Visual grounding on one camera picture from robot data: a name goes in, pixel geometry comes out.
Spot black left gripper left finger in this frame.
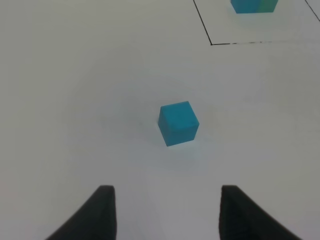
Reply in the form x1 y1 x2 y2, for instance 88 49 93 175
48 185 117 240

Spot template green cube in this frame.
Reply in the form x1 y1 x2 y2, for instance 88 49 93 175
257 0 278 13

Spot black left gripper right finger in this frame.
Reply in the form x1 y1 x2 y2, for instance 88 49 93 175
218 185 299 240

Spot template blue cube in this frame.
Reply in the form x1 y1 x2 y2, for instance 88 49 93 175
230 0 261 14

